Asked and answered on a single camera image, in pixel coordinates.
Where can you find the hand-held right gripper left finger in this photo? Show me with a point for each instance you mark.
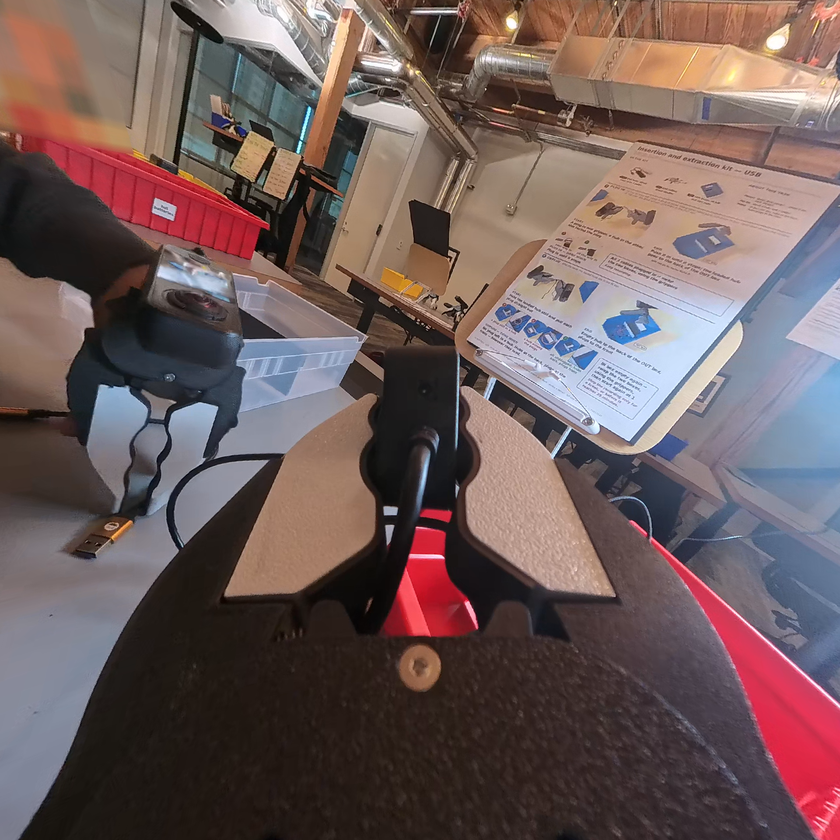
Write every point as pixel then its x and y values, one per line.
pixel 302 518

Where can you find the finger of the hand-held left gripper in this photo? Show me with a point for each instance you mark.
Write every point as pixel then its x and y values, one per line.
pixel 133 459
pixel 164 459

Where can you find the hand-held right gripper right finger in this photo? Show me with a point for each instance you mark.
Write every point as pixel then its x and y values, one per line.
pixel 531 518

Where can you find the clear plastic bin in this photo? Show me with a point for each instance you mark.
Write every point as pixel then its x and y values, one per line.
pixel 295 354

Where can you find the black usb hub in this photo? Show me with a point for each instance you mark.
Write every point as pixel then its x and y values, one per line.
pixel 420 380

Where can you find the red plastic bin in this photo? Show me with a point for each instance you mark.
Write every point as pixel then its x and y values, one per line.
pixel 774 689

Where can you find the person's left forearm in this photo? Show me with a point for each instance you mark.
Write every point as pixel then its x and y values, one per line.
pixel 59 216

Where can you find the person's left hand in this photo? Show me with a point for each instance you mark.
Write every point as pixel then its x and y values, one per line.
pixel 124 289

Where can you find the black bin divider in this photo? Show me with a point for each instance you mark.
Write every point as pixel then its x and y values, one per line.
pixel 269 328

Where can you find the white poster stand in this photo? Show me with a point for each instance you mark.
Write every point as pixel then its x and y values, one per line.
pixel 544 374

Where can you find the long red divider bin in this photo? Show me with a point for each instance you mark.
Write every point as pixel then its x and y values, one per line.
pixel 131 190

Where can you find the whiteboard on stand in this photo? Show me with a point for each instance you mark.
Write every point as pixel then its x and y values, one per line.
pixel 253 154
pixel 283 172

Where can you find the dark-legged background table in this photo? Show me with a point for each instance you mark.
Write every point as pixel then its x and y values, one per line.
pixel 394 302

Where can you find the yellow bin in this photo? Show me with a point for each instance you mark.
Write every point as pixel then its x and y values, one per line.
pixel 397 279

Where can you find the wooden side desk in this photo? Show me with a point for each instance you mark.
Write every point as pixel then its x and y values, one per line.
pixel 754 499

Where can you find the instruction poster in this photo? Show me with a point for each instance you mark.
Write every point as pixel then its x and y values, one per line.
pixel 656 282

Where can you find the black flat panel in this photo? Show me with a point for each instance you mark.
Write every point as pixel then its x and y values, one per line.
pixel 430 223

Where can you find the black floor lamp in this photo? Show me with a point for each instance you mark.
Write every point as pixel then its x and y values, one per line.
pixel 197 16

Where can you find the small paper note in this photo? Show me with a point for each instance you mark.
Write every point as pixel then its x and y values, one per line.
pixel 820 321

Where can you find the hanging lamp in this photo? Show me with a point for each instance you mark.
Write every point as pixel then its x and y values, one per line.
pixel 777 39
pixel 511 19

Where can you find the wooden post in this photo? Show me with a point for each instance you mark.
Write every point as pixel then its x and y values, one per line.
pixel 328 118

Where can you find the metal duct pipes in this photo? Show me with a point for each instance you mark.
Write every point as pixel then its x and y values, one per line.
pixel 426 98

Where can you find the large metal duct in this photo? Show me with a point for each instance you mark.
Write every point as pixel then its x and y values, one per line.
pixel 689 79

